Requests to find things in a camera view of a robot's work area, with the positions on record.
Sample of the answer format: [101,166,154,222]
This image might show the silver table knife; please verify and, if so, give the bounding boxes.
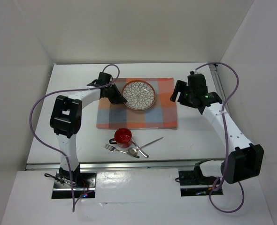
[132,140,149,158]

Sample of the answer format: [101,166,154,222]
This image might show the floral patterned ceramic plate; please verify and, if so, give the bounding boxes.
[122,80,156,111]

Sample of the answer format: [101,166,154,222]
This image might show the silver fork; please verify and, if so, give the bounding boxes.
[104,144,139,158]

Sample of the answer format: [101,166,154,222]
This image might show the silver spoon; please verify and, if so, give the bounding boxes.
[128,137,163,156]

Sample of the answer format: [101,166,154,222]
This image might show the plaid orange blue cloth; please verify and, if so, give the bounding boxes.
[96,78,178,129]

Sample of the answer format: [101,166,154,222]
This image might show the front aluminium rail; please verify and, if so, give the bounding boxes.
[25,158,246,171]

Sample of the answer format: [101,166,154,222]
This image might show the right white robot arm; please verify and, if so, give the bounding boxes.
[170,72,264,184]

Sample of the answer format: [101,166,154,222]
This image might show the right aluminium rail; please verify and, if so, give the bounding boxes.
[208,62,246,165]

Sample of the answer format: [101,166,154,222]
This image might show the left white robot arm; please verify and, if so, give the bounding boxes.
[50,72,127,187]

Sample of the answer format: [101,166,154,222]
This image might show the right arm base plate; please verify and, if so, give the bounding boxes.
[175,168,216,197]

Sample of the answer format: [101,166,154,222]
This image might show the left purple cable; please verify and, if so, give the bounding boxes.
[29,64,120,213]

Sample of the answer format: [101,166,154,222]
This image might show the aluminium rail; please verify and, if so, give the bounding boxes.
[208,62,246,165]
[25,158,246,171]

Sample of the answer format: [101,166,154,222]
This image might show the red enamel mug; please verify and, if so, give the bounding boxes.
[109,128,132,149]

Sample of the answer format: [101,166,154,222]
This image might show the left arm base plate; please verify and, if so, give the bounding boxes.
[44,172,97,199]

